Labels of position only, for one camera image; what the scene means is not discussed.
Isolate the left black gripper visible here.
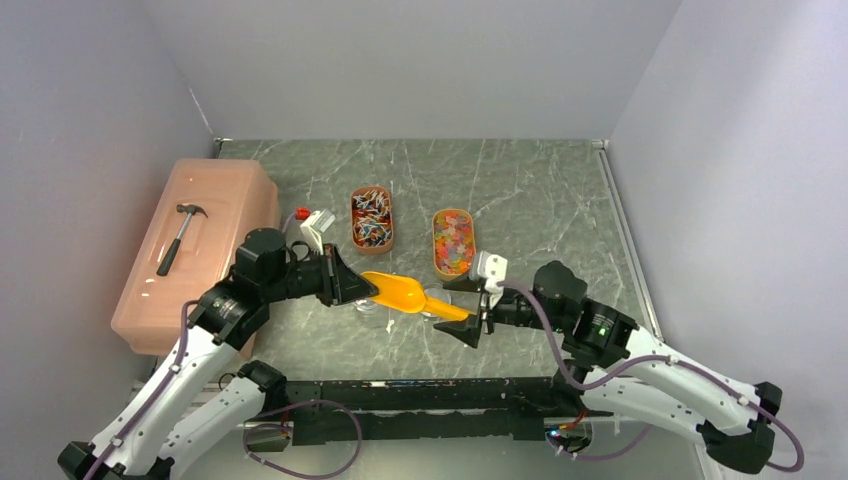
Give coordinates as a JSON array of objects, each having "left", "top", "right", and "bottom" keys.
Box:
[{"left": 262, "top": 243, "right": 378, "bottom": 306}]

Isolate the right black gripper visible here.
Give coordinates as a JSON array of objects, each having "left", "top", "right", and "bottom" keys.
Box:
[{"left": 433, "top": 268, "right": 567, "bottom": 347}]

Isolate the clear plastic jar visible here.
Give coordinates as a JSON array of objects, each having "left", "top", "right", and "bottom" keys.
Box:
[{"left": 352, "top": 298, "right": 393, "bottom": 330}]

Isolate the orange plastic scoop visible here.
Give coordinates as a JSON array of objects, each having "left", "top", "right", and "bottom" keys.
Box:
[{"left": 361, "top": 271, "right": 473, "bottom": 321}]

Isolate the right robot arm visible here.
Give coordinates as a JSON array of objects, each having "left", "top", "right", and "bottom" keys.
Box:
[{"left": 435, "top": 255, "right": 782, "bottom": 474}]

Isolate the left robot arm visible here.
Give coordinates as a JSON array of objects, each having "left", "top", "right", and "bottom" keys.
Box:
[{"left": 58, "top": 228, "right": 378, "bottom": 479}]

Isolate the tray of gummy candies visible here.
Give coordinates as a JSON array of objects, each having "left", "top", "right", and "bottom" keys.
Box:
[{"left": 432, "top": 208, "right": 476, "bottom": 281}]

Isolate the tray of wrapped candies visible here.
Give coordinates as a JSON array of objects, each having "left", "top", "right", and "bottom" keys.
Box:
[{"left": 350, "top": 185, "right": 396, "bottom": 255}]

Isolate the pink plastic storage box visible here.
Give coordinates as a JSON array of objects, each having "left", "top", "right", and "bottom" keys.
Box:
[{"left": 111, "top": 158, "right": 281, "bottom": 356}]

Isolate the black hammer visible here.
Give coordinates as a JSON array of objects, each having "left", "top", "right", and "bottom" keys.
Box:
[{"left": 156, "top": 204, "right": 208, "bottom": 277}]

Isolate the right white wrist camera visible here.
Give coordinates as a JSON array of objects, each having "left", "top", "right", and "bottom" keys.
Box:
[{"left": 468, "top": 251, "right": 509, "bottom": 295}]

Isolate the black base frame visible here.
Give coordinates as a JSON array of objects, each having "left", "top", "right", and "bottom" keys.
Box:
[{"left": 235, "top": 360, "right": 590, "bottom": 446}]

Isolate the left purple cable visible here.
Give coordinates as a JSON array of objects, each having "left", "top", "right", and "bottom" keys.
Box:
[{"left": 242, "top": 400, "right": 364, "bottom": 480}]

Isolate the aluminium table rail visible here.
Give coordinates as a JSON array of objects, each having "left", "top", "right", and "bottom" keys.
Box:
[{"left": 591, "top": 140, "right": 665, "bottom": 341}]

